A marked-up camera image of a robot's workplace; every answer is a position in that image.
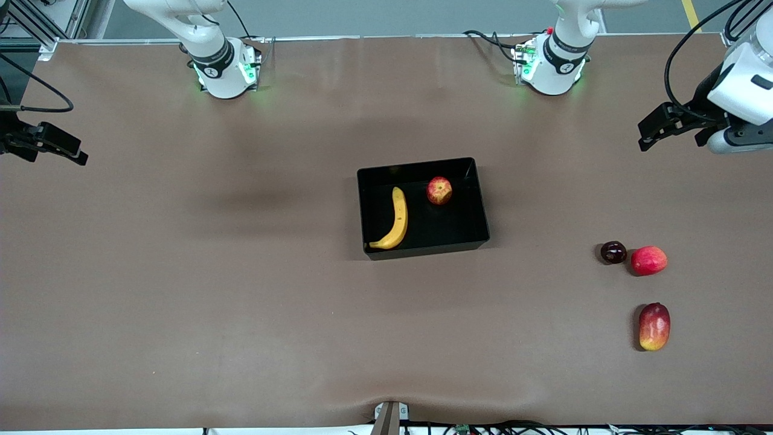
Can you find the brown table mat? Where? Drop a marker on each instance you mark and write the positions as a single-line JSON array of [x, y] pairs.
[[181, 302]]

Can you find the yellow banana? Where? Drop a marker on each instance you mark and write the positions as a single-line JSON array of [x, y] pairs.
[[398, 223]]

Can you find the red yellow mango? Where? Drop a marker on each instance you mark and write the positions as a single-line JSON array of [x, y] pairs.
[[654, 326]]

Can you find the metal table edge bracket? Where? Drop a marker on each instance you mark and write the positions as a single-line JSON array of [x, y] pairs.
[[389, 418]]

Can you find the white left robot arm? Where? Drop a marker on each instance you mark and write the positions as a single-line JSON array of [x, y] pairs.
[[552, 72]]

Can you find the red peach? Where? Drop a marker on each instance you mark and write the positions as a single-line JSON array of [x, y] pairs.
[[649, 261]]

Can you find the aluminium frame profile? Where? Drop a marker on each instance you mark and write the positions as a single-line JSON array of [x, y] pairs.
[[36, 24]]

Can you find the red yellow apple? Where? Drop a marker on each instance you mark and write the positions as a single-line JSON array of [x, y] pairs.
[[439, 191]]

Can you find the dark red plum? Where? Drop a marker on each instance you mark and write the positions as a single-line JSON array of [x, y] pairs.
[[613, 252]]

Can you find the black plastic box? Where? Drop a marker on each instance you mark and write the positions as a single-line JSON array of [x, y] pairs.
[[447, 229]]

